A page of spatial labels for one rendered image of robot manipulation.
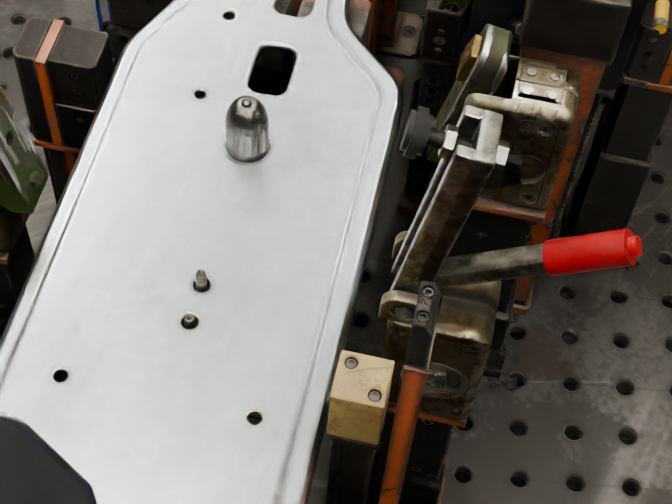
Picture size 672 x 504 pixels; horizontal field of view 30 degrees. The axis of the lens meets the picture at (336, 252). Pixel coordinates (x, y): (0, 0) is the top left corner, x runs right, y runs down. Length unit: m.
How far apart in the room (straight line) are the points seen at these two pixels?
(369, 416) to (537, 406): 0.44
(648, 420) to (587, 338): 0.10
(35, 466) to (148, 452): 0.33
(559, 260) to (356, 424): 0.16
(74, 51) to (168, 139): 0.12
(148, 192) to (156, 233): 0.04
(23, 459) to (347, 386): 0.31
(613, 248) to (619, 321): 0.51
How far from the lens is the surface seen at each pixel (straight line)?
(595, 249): 0.74
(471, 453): 1.15
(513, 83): 0.93
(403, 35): 1.42
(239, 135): 0.90
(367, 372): 0.76
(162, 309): 0.86
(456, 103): 0.90
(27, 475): 0.49
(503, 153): 0.68
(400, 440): 0.74
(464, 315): 0.80
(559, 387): 1.19
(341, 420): 0.77
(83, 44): 1.02
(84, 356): 0.84
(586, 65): 0.95
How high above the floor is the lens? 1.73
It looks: 56 degrees down
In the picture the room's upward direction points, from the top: 5 degrees clockwise
